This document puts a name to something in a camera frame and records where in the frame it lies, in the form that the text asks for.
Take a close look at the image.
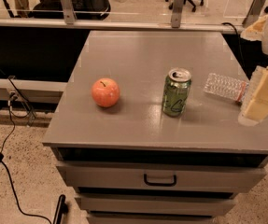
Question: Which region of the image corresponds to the seated person behind glass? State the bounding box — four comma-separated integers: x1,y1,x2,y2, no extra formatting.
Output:
15,0,111,20

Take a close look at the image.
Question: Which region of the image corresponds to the black floor cable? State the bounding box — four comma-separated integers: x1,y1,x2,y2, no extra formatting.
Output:
0,107,53,224

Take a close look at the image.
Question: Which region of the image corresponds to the wall power outlet with plugs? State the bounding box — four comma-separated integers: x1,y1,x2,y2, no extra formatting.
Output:
6,75,37,123

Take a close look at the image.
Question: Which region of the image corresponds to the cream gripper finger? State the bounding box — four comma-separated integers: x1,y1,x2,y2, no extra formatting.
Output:
240,15,268,41
238,66,268,126

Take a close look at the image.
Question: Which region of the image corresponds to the metal glass rail bracket right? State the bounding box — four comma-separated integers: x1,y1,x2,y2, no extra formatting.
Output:
242,0,266,28

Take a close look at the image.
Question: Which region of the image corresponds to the grey drawer cabinet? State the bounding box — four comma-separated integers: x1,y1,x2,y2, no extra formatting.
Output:
44,31,268,224

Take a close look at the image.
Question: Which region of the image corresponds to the clear plastic water bottle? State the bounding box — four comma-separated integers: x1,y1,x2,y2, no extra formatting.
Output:
204,73,248,103

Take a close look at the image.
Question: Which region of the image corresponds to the metal glass rail bracket middle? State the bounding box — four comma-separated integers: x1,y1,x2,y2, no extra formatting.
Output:
171,0,184,28

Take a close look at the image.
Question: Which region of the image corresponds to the metal glass rail bracket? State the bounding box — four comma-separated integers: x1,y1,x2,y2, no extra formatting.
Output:
242,0,266,28
171,0,184,28
60,0,76,24

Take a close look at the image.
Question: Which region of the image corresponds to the black post on floor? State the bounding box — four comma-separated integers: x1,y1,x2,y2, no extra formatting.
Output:
52,194,68,224

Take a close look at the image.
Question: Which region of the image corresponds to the black top drawer handle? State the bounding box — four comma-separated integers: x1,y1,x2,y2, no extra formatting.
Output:
143,174,177,187

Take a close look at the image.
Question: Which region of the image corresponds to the red apple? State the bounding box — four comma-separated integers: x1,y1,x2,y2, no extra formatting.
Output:
91,78,120,107

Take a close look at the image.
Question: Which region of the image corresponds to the metal glass rail bracket left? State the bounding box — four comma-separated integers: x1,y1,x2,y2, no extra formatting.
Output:
60,0,76,24

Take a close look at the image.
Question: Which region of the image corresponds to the green soda can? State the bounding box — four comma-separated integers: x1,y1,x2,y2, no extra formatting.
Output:
162,67,191,117

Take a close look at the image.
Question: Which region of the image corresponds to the black cable at rail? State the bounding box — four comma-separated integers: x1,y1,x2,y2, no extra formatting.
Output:
221,21,247,67

